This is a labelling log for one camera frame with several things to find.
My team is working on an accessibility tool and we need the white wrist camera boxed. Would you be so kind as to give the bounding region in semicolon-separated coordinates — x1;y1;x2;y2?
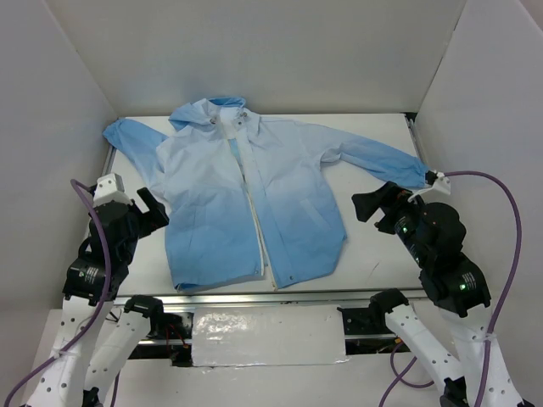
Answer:
93;173;131;207
425;170;451;195

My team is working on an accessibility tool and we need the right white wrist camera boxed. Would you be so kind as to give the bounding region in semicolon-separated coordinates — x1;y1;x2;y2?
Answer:
425;170;451;195

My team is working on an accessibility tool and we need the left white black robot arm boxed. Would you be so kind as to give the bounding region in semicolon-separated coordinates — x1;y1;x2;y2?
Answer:
26;173;169;406

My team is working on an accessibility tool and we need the silver foil covered panel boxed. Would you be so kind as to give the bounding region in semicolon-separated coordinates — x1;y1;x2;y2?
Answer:
192;305;348;367

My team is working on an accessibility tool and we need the light blue zip jacket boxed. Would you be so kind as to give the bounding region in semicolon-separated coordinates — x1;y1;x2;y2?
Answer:
104;98;428;290

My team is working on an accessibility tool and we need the aluminium table frame rail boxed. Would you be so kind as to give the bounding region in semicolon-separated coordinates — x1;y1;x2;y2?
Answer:
114;290;429;309

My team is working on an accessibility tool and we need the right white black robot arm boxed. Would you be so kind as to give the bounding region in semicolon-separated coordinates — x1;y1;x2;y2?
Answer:
351;182;529;406

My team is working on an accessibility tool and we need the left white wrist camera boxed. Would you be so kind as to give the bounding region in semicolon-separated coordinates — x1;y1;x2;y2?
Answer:
93;173;131;207

